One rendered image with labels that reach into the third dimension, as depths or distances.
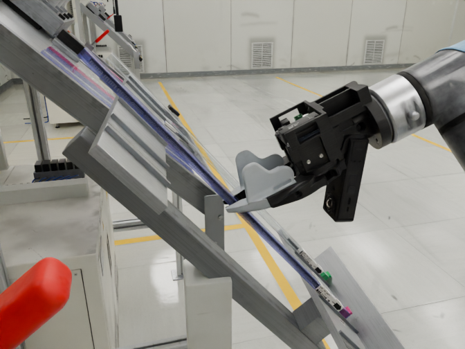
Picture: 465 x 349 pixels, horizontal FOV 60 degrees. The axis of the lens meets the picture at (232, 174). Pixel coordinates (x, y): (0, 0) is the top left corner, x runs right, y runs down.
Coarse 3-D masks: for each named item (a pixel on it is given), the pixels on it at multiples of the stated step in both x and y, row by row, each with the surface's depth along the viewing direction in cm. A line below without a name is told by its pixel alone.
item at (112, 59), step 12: (108, 60) 52; (120, 60) 53; (120, 72) 53; (132, 72) 54; (144, 84) 55; (156, 108) 55; (168, 120) 56; (180, 132) 57; (192, 144) 58; (204, 156) 59; (216, 168) 60; (228, 180) 61; (264, 216) 64; (276, 228) 65; (288, 240) 67; (300, 252) 68; (324, 276) 71
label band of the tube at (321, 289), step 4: (320, 284) 57; (316, 288) 57; (320, 288) 57; (324, 288) 58; (320, 292) 58; (324, 292) 58; (328, 292) 58; (324, 296) 58; (328, 296) 58; (332, 296) 58; (328, 300) 58; (332, 300) 59; (336, 300) 59; (332, 304) 59; (336, 304) 59; (340, 304) 59; (336, 308) 59; (340, 308) 59
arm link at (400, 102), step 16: (384, 80) 49; (400, 80) 47; (384, 96) 47; (400, 96) 46; (416, 96) 46; (384, 112) 47; (400, 112) 46; (416, 112) 46; (400, 128) 47; (416, 128) 48
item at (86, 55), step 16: (96, 64) 42; (112, 80) 42; (128, 96) 43; (144, 112) 44; (160, 128) 45; (176, 144) 46; (192, 160) 47; (208, 176) 48; (224, 192) 49; (256, 224) 52; (272, 240) 53; (288, 256) 54; (304, 272) 56
